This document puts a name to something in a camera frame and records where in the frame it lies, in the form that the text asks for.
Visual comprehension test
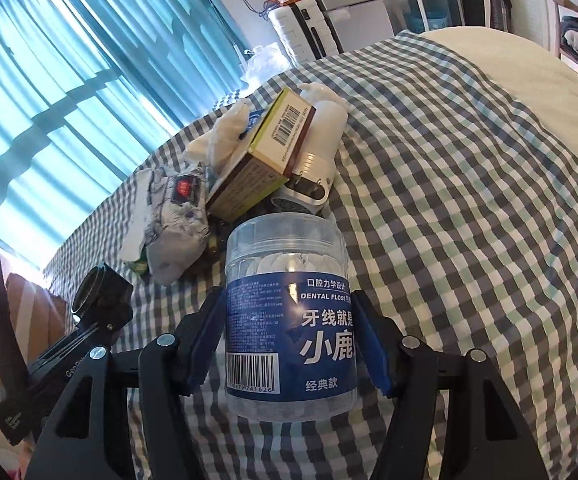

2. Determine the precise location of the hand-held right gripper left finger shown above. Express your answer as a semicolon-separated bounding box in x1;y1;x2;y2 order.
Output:
19;286;226;480

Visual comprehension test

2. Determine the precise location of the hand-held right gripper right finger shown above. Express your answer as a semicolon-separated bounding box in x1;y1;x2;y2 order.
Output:
351;290;564;480

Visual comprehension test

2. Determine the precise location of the woven storage basket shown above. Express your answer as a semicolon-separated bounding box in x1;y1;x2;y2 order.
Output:
6;272;72;343

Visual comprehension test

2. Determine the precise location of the clear dental floss jar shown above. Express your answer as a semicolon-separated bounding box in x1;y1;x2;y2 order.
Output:
224;212;361;422

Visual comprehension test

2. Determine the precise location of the white tissue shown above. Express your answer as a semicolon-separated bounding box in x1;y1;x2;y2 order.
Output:
185;100;252;168

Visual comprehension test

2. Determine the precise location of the blue floral tissue pack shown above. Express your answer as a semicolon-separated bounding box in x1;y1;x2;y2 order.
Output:
241;110;267;136

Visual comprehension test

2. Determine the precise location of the white spray bottle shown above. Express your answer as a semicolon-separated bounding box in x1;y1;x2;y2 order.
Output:
299;81;345;108

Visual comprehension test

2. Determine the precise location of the crumpled grey floral pack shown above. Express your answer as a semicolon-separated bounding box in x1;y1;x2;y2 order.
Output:
119;166;212;286

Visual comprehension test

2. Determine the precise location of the checkered blanket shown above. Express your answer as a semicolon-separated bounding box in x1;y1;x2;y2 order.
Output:
44;29;578;480

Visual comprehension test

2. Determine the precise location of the teal curtain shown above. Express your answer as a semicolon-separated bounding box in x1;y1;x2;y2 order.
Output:
0;0;250;271

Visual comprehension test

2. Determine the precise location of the brown and yellow carton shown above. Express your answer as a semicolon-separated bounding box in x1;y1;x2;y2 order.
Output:
205;86;318;223

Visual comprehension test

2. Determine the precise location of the large clear water jug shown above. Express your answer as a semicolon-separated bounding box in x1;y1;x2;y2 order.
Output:
241;44;290;81

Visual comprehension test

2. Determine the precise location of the cream bedsheet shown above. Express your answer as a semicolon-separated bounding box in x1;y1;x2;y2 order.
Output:
419;27;578;161

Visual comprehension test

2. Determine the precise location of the white suitcase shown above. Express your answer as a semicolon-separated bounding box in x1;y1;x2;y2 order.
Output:
268;0;342;63

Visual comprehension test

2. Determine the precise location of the blue bin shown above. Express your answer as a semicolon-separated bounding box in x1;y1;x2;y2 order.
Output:
424;10;450;32

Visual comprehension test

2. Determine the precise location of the silver fridge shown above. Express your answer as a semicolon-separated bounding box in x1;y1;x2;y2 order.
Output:
306;0;395;53

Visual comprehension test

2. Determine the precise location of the dark hanging garment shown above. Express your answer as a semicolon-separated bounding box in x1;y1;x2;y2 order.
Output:
489;0;513;31

